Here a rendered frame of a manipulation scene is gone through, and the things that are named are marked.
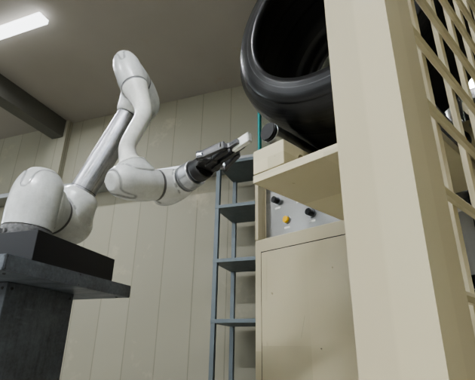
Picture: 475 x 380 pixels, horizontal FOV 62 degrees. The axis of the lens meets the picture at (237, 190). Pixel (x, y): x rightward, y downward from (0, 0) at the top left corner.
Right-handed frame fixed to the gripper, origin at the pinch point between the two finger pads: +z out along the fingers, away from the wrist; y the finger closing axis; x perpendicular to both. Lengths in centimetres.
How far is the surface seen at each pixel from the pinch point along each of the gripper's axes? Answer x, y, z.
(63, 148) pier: -280, 102, -439
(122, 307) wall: -41, 165, -356
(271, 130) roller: 13.5, -12.5, 20.3
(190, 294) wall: -42, 201, -277
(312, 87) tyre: 9.6, -12.4, 32.4
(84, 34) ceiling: -302, 41, -249
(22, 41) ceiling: -311, -4, -310
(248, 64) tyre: -8.5, -13.4, 17.0
